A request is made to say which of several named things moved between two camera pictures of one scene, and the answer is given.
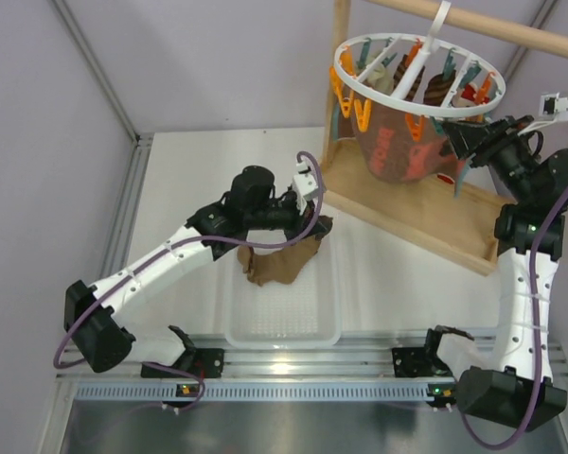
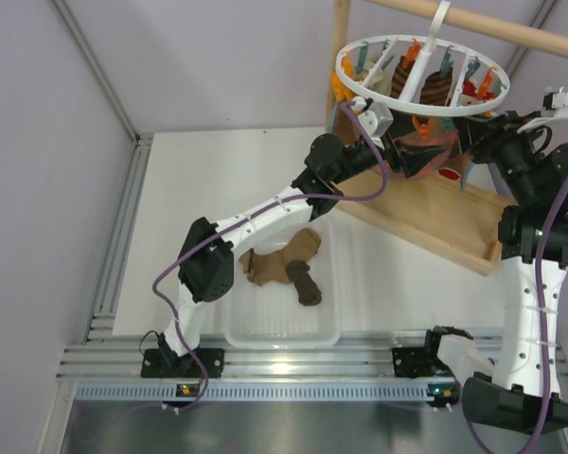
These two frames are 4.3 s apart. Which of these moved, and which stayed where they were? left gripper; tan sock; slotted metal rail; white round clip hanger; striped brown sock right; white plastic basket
Moved: left gripper; white round clip hanger
Stayed: white plastic basket; slotted metal rail; tan sock; striped brown sock right
